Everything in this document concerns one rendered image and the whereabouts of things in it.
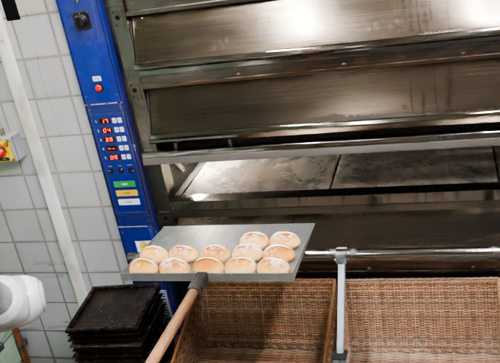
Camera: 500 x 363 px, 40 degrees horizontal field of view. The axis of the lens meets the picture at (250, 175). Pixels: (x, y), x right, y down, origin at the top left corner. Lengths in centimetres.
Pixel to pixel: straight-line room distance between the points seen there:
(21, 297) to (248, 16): 114
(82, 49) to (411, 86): 113
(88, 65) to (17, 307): 87
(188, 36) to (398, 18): 69
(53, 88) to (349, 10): 112
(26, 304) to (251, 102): 98
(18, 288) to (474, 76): 155
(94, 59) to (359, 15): 92
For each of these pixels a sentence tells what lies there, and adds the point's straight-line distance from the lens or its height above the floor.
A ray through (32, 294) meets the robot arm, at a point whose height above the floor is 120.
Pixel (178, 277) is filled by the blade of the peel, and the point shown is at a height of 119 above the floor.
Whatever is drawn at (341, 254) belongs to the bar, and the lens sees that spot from 211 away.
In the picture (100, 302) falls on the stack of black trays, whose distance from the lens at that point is 272.
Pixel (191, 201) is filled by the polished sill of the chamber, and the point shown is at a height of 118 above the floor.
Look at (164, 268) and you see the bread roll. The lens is 212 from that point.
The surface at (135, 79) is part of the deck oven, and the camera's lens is 248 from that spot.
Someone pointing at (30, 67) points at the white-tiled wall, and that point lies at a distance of 266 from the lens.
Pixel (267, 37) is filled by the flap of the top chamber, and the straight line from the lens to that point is 228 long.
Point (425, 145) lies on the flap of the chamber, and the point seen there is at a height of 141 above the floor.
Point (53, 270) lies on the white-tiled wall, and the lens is 304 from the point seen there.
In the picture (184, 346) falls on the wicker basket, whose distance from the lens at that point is 261.
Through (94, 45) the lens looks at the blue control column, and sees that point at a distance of 247.
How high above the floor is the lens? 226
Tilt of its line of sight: 23 degrees down
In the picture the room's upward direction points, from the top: 10 degrees counter-clockwise
